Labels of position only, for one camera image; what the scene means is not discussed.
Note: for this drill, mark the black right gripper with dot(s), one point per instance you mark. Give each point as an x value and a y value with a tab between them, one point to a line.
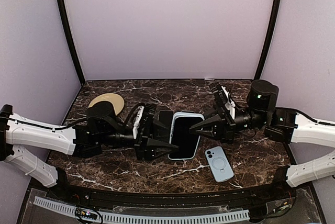
224	131

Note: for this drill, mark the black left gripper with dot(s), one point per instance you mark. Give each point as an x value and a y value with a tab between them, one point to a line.
145	145

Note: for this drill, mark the purple-edged black phone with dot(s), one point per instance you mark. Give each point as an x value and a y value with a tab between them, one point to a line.
165	117

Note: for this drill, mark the grey-blue phone case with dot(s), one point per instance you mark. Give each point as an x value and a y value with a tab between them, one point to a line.
174	129

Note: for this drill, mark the white-backed phone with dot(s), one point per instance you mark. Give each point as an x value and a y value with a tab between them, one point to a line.
184	136

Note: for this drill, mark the black phone light-blue edge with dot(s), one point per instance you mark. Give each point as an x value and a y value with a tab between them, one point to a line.
187	112

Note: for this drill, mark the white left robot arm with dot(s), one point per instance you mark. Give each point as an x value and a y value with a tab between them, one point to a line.
83	138

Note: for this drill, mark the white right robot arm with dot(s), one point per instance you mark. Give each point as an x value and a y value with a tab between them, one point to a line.
280	124

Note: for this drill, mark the light blue phone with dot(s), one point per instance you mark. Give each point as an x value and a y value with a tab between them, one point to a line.
219	164

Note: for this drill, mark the beige ceramic plate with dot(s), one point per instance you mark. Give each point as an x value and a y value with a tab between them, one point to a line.
116	100

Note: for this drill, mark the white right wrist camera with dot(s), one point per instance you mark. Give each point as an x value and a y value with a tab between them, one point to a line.
223	99

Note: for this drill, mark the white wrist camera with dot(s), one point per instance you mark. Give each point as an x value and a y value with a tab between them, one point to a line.
223	99
143	121

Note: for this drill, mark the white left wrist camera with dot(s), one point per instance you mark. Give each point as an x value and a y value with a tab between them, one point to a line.
143	121

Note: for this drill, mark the white slotted cable duct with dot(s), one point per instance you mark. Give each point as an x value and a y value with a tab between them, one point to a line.
140	215

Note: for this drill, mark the black front table rail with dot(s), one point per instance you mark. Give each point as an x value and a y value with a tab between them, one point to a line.
97	198

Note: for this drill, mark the black right frame post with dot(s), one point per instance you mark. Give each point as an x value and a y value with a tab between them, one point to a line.
268	39

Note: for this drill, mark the black frame post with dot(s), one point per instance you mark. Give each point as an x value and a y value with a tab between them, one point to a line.
70	41
268	39

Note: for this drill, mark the black left frame post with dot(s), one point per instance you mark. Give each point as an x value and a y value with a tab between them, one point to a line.
70	41

